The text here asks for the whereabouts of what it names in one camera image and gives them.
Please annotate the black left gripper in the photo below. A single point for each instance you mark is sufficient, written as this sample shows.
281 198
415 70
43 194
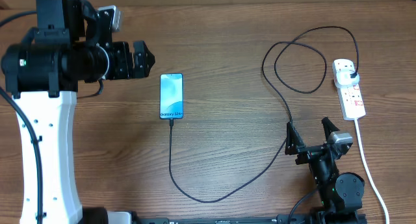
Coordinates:
125 70

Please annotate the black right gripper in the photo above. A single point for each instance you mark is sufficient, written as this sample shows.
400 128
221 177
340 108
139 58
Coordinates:
294 144

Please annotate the blue Galaxy S24+ smartphone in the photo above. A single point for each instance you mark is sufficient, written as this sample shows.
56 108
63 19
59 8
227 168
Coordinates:
171 96

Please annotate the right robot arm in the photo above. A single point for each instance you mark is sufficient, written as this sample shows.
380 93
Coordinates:
340 193

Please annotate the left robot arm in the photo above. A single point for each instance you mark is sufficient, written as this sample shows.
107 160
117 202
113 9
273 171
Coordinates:
71 42

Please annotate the white charger plug adapter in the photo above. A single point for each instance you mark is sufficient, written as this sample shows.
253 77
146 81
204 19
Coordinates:
344 79

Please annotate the white power strip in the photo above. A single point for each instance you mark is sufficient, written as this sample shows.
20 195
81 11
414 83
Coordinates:
350 98

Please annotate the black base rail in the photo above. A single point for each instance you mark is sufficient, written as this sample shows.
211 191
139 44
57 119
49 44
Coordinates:
221 220

